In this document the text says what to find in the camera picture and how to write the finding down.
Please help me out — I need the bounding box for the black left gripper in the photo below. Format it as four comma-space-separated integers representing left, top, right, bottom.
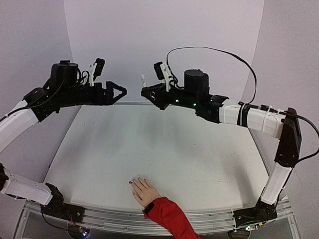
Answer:
60, 80, 129, 107

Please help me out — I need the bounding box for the white nail polish cap brush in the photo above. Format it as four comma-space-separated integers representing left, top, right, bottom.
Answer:
141, 75, 148, 88

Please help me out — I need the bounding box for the red jacket sleeve forearm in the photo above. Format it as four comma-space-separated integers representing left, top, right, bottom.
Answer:
143, 197, 201, 239

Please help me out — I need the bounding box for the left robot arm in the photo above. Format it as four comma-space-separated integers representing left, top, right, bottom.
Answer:
0, 58, 127, 218

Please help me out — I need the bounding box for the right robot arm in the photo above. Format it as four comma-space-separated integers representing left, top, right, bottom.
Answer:
141, 69, 302, 205

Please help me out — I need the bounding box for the mannequin hand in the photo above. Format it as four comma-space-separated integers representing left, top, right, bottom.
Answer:
129, 177, 161, 208

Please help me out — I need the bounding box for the circuit board with leds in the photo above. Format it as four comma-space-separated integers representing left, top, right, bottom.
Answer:
67, 224, 90, 239

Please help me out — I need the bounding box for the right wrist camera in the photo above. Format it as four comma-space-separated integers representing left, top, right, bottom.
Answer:
154, 61, 177, 92

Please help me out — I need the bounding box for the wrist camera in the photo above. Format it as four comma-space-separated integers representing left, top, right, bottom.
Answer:
154, 61, 177, 92
88, 58, 105, 87

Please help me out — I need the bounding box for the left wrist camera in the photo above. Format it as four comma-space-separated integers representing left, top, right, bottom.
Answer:
88, 58, 105, 87

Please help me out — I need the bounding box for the black camera cable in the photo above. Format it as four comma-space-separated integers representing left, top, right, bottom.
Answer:
166, 46, 319, 162

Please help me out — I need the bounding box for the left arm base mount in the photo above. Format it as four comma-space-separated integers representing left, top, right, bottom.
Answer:
41, 183, 85, 223

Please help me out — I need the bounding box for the aluminium front rail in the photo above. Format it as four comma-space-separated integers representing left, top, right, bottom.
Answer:
31, 197, 293, 239

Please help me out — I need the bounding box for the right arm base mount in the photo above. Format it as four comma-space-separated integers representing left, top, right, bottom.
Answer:
233, 197, 279, 229

